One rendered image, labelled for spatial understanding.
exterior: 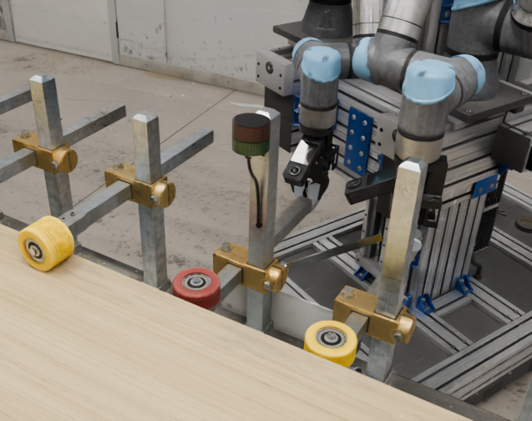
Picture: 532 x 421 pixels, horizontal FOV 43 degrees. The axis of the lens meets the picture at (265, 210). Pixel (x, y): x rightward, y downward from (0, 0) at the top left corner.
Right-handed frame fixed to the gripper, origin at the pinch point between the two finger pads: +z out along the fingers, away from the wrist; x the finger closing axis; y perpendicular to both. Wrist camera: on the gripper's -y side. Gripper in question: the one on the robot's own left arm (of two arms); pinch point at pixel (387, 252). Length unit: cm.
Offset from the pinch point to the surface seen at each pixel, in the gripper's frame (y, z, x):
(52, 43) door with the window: -225, 85, 327
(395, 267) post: 0.6, -6.4, -13.1
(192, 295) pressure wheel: -31.3, -0.1, -19.0
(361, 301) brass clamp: -3.9, 3.7, -10.0
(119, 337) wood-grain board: -39.7, 0.5, -30.1
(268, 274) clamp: -20.8, 4.2, -5.3
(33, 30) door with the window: -240, 79, 331
